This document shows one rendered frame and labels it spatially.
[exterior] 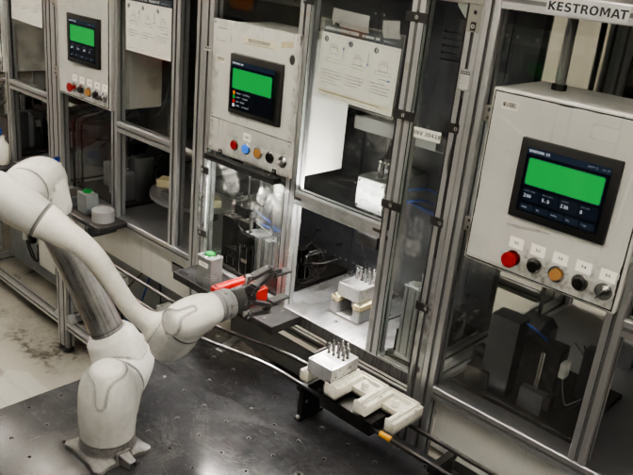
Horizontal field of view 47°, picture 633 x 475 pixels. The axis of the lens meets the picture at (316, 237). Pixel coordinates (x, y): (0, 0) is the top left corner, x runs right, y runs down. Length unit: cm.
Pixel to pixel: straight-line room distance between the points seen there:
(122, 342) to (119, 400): 21
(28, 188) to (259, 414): 100
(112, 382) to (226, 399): 51
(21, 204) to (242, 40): 95
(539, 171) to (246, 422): 119
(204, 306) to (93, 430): 46
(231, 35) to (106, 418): 129
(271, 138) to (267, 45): 29
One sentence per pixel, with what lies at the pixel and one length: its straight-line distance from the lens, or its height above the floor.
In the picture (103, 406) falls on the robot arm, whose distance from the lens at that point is 212.
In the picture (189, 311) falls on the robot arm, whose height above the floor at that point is 116.
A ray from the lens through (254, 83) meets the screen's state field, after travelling 245.
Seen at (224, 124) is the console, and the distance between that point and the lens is 262.
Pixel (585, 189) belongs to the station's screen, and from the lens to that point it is 181.
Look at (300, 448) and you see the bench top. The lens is 230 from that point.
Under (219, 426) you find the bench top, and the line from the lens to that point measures 236.
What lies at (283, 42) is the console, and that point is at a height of 180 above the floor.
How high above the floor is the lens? 207
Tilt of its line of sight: 21 degrees down
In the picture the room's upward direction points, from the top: 6 degrees clockwise
